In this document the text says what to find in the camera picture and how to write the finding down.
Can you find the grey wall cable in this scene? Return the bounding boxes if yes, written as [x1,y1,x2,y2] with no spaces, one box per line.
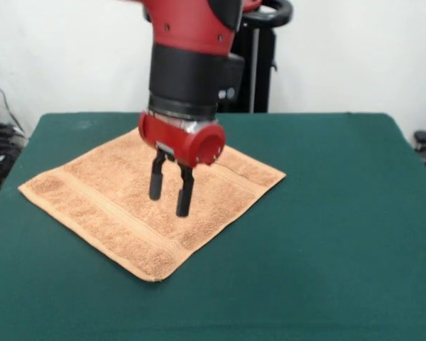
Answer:
[0,67,25,133]

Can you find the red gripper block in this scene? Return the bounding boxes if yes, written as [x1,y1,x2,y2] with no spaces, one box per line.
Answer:
[138,111,226,218]

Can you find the tan terry towel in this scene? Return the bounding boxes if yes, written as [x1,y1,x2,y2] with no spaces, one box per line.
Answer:
[18,127,288,283]

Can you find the dark green table cloth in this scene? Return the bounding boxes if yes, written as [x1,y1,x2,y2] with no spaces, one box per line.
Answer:
[0,112,426,341]

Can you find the black cable bundle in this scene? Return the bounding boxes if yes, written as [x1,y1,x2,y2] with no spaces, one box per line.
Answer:
[0,122,29,193]

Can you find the black robot pedestal with handle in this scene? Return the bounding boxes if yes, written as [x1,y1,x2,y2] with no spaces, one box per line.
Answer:
[216,0,295,114]

